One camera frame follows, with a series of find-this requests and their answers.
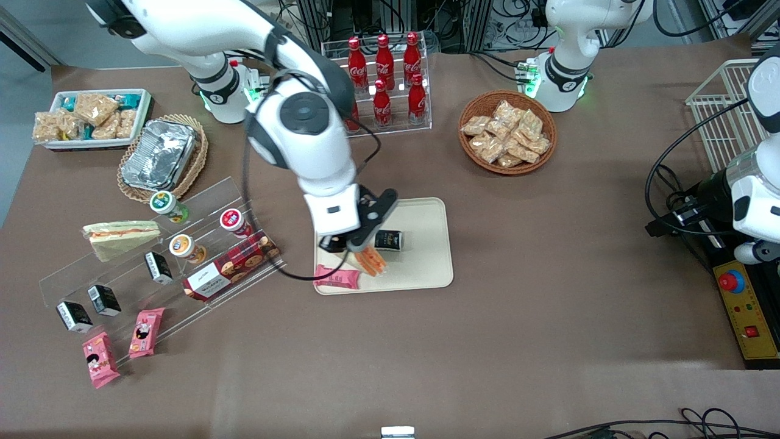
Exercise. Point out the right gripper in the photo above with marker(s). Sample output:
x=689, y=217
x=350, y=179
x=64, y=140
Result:
x=336, y=245

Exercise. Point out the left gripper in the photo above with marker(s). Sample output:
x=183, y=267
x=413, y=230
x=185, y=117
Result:
x=710, y=190

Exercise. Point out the triangle sandwich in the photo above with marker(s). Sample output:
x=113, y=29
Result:
x=372, y=262
x=122, y=239

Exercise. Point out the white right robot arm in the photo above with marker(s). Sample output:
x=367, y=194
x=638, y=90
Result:
x=183, y=24

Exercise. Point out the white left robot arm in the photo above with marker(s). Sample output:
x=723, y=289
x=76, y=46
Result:
x=570, y=36

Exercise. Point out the cream plastic tray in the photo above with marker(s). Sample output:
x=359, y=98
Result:
x=426, y=244

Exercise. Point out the small black carton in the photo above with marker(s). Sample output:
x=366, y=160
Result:
x=103, y=300
x=390, y=241
x=158, y=267
x=74, y=316

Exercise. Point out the pink snack packet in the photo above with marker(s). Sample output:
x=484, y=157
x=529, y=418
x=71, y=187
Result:
x=146, y=332
x=337, y=277
x=100, y=360

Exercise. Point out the red emergency stop button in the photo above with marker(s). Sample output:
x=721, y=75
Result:
x=731, y=281

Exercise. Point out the red cola bottle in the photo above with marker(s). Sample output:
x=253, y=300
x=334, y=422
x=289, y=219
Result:
x=412, y=55
x=384, y=58
x=417, y=100
x=356, y=61
x=353, y=122
x=382, y=107

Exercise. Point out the clear acrylic bottle rack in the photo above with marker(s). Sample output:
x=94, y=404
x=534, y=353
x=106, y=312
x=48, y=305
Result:
x=399, y=119

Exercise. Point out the small bottle red cap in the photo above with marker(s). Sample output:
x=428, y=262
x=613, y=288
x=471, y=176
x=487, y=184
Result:
x=233, y=221

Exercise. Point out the red plaid cookie box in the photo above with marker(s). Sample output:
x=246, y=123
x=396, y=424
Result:
x=231, y=265

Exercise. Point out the round wicker basket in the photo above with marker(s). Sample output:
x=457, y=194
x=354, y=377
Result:
x=469, y=152

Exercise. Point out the black and yellow control box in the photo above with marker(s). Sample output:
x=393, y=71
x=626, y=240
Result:
x=755, y=341

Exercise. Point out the clear acrylic tiered shelf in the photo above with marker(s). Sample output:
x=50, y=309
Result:
x=207, y=198

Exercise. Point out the crispy rice snack pack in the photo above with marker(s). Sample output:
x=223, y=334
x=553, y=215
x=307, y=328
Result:
x=539, y=145
x=531, y=124
x=507, y=111
x=487, y=147
x=509, y=161
x=128, y=122
x=496, y=129
x=94, y=107
x=475, y=125
x=72, y=126
x=108, y=129
x=47, y=127
x=522, y=151

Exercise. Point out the small bottle orange label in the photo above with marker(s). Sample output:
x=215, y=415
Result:
x=183, y=246

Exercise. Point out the oval wicker basket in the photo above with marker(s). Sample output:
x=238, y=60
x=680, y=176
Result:
x=198, y=155

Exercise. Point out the background equipment rack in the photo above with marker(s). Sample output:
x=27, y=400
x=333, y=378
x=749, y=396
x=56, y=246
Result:
x=451, y=24
x=731, y=18

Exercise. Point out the small bottle green cap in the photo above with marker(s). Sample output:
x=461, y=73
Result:
x=164, y=202

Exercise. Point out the small silver box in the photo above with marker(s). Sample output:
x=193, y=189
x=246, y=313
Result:
x=397, y=432

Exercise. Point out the aluminium foil container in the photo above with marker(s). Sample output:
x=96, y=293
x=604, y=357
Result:
x=158, y=155

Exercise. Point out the white rectangular bin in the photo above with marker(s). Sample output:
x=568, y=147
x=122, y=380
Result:
x=143, y=119

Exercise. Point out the teal snack packet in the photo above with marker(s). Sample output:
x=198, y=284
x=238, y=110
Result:
x=87, y=132
x=130, y=99
x=68, y=102

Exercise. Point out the dark metal bar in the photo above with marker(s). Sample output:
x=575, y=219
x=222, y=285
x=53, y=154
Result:
x=21, y=46

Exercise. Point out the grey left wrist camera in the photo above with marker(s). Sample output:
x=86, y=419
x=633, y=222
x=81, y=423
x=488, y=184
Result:
x=755, y=252

